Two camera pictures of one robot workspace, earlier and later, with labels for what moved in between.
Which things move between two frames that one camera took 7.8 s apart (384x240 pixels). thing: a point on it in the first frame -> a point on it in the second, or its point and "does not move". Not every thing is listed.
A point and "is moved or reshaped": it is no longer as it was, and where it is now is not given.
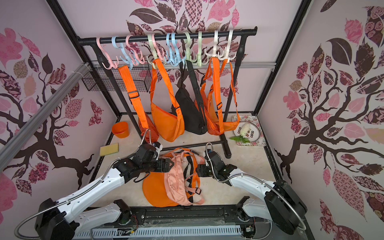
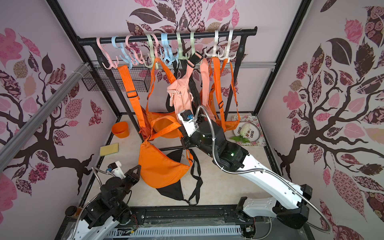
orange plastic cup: [121, 129] does not move
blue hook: [173, 38] -> [168, 57]
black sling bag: [188, 100] -> [195, 90]
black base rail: [211, 215] does not move
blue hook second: [129, 61] does not move
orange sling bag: [231, 121] is moved or reshaped
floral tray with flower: [250, 132] does not move
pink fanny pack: [180, 190] -> [193, 87]
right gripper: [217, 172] -> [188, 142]
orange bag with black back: [154, 185] is moved or reshaped
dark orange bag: [211, 93] does not move
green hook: [199, 59] -> [192, 37]
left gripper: [161, 168] -> [131, 174]
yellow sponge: [113, 148] does not move
